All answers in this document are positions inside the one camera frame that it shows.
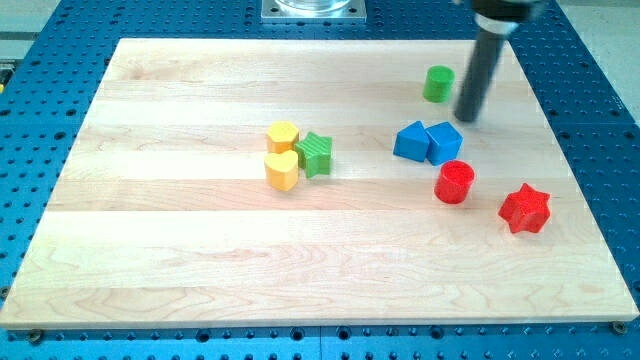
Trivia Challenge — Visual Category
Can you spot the blue cube block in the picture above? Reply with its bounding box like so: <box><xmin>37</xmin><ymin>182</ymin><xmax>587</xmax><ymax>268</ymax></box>
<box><xmin>425</xmin><ymin>122</ymin><xmax>463</xmax><ymax>166</ymax></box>

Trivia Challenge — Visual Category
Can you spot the robot arm end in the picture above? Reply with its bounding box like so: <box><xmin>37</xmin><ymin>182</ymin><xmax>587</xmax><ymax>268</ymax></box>
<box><xmin>454</xmin><ymin>0</ymin><xmax>548</xmax><ymax>36</ymax></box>

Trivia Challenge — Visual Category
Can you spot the green star block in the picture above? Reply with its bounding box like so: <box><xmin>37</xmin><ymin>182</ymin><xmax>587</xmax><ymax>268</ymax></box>
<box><xmin>294</xmin><ymin>132</ymin><xmax>333</xmax><ymax>178</ymax></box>

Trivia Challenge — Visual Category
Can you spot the yellow heart block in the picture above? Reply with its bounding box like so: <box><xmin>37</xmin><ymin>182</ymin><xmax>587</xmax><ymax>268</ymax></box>
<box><xmin>264</xmin><ymin>150</ymin><xmax>299</xmax><ymax>191</ymax></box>

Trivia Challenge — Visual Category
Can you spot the yellow pentagon block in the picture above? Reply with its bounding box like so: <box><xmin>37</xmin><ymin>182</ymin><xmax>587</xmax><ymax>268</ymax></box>
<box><xmin>266</xmin><ymin>121</ymin><xmax>299</xmax><ymax>153</ymax></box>

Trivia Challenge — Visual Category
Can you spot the blue triangular block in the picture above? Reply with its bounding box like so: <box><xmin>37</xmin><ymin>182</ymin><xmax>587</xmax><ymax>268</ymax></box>
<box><xmin>393</xmin><ymin>121</ymin><xmax>431</xmax><ymax>162</ymax></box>

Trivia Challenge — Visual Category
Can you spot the wooden board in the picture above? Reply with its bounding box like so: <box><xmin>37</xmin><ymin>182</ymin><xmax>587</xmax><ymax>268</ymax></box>
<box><xmin>1</xmin><ymin>38</ymin><xmax>638</xmax><ymax>330</ymax></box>

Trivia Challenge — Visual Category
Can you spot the red cylinder block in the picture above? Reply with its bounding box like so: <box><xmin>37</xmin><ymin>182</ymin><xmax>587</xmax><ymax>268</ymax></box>
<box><xmin>434</xmin><ymin>160</ymin><xmax>475</xmax><ymax>204</ymax></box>

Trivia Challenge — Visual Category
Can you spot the green cylinder block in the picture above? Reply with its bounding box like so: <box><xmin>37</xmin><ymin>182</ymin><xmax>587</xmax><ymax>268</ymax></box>
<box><xmin>423</xmin><ymin>65</ymin><xmax>455</xmax><ymax>103</ymax></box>

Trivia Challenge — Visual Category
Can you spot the red star block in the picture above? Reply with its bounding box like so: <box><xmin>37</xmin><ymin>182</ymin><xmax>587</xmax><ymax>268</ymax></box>
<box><xmin>498</xmin><ymin>183</ymin><xmax>551</xmax><ymax>233</ymax></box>

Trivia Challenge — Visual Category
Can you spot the black pusher rod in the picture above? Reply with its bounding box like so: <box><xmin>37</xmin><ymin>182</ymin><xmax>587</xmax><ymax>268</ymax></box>
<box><xmin>454</xmin><ymin>28</ymin><xmax>506</xmax><ymax>123</ymax></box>

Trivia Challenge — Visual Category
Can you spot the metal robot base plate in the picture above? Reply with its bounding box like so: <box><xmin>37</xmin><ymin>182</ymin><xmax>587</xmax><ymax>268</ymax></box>
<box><xmin>260</xmin><ymin>0</ymin><xmax>367</xmax><ymax>23</ymax></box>

